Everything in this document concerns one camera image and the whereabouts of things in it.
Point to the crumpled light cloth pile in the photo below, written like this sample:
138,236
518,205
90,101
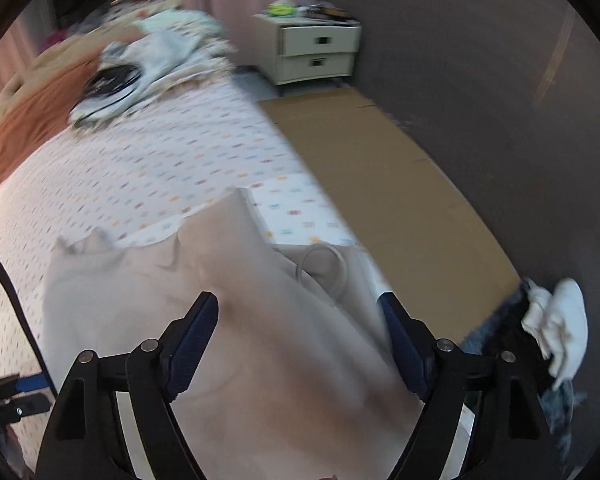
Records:
165,50

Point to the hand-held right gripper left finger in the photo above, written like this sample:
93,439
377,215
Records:
192,345

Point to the large beige garment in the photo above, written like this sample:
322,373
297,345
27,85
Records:
280,360

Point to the white floral bed sheet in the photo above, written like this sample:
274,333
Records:
155,160

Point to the cream nightstand drawer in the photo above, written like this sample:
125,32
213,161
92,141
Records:
295,67
300,40

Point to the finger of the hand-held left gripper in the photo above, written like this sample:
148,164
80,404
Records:
30,404

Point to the cream nightstand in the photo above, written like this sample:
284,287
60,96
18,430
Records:
270,45

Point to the flat cardboard sheet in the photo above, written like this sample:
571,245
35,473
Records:
390,185

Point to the brown blanket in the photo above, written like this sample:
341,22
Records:
25,130

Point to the white cloth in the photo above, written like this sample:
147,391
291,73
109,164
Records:
565,320

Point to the dark clutter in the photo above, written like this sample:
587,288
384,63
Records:
330,12

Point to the dark fuzzy cloth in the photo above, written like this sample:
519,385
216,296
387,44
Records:
510,345

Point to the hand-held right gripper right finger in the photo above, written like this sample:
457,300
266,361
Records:
405,350

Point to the green item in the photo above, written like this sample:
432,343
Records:
280,9

